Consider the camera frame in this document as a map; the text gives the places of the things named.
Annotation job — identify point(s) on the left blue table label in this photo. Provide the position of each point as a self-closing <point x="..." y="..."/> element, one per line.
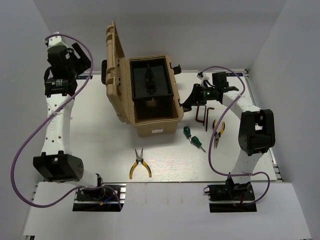
<point x="84" y="77"/>

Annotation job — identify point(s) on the yellow orange pliers right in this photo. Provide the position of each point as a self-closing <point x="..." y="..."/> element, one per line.
<point x="218" y="134"/>

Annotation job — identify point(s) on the green handled screwdriver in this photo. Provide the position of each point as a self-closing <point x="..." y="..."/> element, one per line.
<point x="196" y="142"/>
<point x="187" y="133"/>

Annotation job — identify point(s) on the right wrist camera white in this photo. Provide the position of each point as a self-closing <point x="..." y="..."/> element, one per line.
<point x="204" y="80"/>

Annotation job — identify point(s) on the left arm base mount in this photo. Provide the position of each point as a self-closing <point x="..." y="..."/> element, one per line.
<point x="101" y="200"/>

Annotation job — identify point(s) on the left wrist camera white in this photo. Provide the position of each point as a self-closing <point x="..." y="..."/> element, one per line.
<point x="55" y="41"/>

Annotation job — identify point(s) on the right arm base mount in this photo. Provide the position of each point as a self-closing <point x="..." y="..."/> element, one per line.
<point x="221" y="201"/>

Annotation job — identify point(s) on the blue table label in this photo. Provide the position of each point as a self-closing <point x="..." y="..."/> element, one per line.
<point x="84" y="77"/>
<point x="230" y="74"/>

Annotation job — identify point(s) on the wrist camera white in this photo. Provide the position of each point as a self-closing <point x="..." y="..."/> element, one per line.
<point x="55" y="41"/>
<point x="204" y="80"/>

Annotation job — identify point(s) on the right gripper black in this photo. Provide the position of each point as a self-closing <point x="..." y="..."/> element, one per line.
<point x="195" y="98"/>

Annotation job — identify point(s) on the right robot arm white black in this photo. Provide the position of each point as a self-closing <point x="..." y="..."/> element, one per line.
<point x="256" y="128"/>

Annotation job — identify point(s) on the right blue table label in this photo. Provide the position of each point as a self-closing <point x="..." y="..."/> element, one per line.
<point x="230" y="74"/>

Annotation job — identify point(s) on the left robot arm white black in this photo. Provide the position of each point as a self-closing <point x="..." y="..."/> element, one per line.
<point x="56" y="163"/>

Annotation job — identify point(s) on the black toolbox inner tray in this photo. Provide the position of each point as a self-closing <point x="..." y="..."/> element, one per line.
<point x="150" y="80"/>

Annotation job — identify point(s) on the large dark red hex key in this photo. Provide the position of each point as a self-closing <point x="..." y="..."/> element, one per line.
<point x="200" y="115"/>

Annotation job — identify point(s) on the small dark red hex key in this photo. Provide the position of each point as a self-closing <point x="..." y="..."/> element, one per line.
<point x="207" y="117"/>

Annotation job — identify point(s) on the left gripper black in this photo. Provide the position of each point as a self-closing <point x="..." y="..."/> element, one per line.
<point x="84" y="62"/>

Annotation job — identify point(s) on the tan plastic toolbox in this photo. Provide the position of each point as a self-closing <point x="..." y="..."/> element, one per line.
<point x="149" y="118"/>

